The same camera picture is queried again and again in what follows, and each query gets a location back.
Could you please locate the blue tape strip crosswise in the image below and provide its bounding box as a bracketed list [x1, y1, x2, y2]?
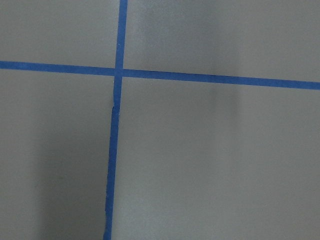
[0, 60, 320, 90]

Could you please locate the blue tape strip lengthwise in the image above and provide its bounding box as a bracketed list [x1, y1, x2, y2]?
[102, 0, 128, 240]

